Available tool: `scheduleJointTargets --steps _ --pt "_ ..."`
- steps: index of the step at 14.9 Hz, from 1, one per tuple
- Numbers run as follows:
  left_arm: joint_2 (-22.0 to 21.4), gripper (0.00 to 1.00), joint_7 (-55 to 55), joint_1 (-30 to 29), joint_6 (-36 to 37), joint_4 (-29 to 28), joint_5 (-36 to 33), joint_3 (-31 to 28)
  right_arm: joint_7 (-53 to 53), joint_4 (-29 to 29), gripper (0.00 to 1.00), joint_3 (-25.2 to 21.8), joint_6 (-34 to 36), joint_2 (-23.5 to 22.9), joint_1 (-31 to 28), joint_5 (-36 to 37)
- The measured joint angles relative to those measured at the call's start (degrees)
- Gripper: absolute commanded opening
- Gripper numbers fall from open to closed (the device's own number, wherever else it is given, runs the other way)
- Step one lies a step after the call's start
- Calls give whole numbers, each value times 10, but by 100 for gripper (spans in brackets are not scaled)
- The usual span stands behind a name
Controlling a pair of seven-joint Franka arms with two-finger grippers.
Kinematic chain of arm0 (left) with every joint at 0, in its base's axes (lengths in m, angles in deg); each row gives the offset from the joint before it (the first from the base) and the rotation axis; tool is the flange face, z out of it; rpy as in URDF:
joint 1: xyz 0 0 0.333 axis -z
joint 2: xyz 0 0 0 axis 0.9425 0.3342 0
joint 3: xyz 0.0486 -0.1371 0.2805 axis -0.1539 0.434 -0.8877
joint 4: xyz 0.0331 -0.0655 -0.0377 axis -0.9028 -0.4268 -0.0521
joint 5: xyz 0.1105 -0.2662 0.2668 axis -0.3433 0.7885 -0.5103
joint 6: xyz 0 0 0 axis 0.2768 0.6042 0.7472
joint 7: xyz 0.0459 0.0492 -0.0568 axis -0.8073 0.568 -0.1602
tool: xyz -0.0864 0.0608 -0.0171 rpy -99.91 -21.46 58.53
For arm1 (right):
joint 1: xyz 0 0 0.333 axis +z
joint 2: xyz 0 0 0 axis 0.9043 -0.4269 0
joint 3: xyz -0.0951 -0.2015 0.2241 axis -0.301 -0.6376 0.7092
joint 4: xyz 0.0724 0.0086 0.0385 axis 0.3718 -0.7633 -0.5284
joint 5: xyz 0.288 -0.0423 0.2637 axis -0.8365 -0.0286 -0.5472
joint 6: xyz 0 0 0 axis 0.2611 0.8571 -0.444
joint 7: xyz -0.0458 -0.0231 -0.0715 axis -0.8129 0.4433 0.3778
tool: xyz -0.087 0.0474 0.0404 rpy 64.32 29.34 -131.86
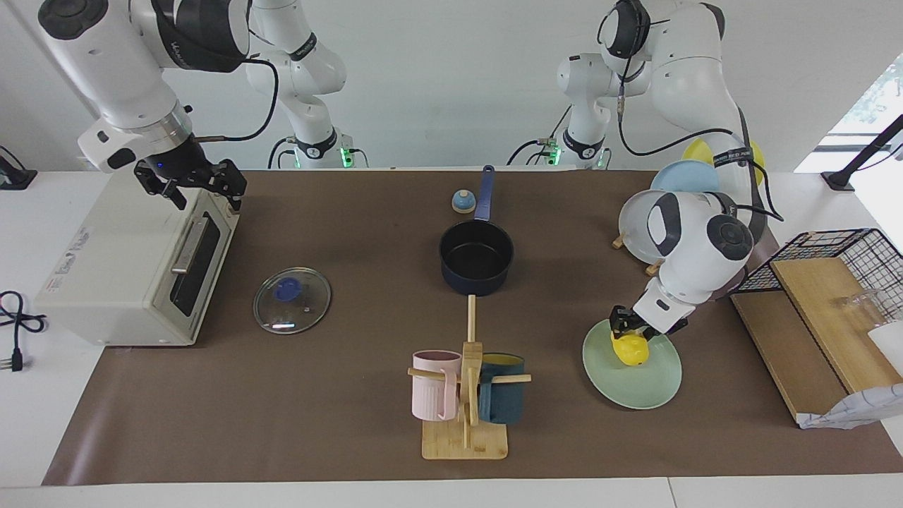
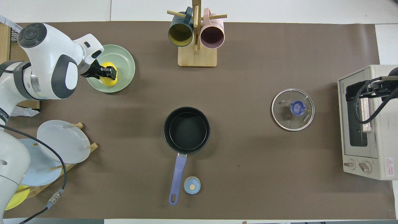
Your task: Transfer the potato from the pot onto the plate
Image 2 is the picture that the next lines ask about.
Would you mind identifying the grey plate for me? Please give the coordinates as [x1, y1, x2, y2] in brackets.
[37, 120, 91, 164]

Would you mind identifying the brown table mat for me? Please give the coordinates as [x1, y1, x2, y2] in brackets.
[0, 21, 397, 220]

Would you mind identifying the wooden mug tree stand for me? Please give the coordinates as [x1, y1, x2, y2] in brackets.
[166, 0, 228, 68]

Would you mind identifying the pink ribbed mug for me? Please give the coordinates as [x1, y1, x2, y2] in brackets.
[200, 8, 225, 49]

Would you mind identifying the yellow potato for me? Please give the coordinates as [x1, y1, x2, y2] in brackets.
[99, 62, 118, 86]

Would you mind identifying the pale green plate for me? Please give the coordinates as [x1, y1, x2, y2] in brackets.
[86, 44, 136, 93]

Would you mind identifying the yellow plate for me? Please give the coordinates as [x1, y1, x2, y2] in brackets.
[5, 186, 30, 211]

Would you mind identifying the light blue plate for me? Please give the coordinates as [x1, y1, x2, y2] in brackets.
[18, 139, 62, 186]

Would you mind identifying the wooden plate rack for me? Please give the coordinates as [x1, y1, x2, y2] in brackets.
[14, 122, 99, 199]

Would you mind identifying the white crumpled cloth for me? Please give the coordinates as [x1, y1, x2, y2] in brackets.
[12, 107, 40, 117]
[0, 15, 24, 33]

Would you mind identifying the small blue round dish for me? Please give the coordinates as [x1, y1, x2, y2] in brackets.
[184, 176, 201, 195]

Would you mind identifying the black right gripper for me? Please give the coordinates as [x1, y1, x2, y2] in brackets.
[346, 67, 398, 101]

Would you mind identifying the beige toaster oven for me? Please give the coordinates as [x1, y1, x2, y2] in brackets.
[337, 65, 398, 181]

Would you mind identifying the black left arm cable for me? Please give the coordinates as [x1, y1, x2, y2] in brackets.
[0, 124, 67, 224]

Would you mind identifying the dark blue mug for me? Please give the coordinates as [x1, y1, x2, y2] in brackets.
[168, 7, 195, 47]

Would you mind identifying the wooden shelf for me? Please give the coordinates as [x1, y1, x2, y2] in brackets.
[0, 23, 41, 110]

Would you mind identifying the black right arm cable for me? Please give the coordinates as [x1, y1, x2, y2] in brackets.
[354, 76, 398, 125]

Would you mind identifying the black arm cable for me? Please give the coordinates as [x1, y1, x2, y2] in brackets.
[354, 76, 398, 125]
[0, 124, 67, 224]

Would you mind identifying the black pot blue handle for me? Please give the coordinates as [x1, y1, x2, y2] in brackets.
[164, 107, 211, 206]

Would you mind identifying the black wire basket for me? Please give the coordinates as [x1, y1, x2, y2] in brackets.
[9, 26, 22, 43]

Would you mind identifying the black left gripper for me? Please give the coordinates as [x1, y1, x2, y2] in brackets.
[80, 58, 117, 81]

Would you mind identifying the glass lid blue knob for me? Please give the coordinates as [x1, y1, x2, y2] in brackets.
[271, 88, 315, 131]

